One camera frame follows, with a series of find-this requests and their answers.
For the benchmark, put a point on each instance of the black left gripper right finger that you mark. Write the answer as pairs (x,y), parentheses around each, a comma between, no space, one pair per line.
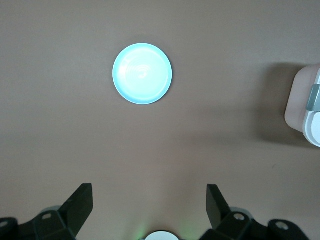
(220,215)

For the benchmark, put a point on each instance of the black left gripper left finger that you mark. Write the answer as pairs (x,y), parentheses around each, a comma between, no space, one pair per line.
(72,215)

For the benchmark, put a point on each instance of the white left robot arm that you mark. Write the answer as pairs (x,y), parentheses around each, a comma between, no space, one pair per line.
(162,236)

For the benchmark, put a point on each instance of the white lidded box grey clips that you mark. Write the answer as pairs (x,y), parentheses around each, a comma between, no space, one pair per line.
(297,100)

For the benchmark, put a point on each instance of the light blue round plate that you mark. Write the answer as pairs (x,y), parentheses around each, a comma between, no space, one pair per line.
(142,73)

